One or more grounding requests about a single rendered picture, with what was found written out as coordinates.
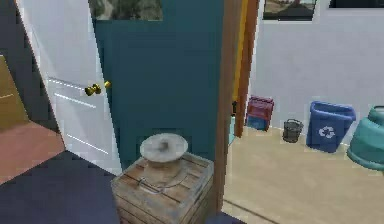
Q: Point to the grey round lamp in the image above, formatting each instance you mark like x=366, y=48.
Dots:
x=163, y=151

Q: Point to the red and blue box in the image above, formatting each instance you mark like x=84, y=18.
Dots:
x=259, y=112

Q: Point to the wooden crate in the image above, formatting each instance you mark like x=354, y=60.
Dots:
x=170, y=190

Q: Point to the brass door knob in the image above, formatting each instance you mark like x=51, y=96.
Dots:
x=92, y=89

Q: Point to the framed landscape picture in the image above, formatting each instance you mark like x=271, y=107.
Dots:
x=126, y=9

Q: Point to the white room door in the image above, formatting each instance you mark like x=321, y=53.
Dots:
x=71, y=60

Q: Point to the blue recycling bin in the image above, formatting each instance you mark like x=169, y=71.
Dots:
x=328, y=126

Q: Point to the framed brown picture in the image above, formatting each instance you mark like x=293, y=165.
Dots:
x=288, y=9

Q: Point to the teal round tub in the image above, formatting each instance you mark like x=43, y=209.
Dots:
x=368, y=140

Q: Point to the black framed picture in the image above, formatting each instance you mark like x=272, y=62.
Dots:
x=356, y=3

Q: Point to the brown wooden door frame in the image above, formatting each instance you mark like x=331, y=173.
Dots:
x=230, y=93

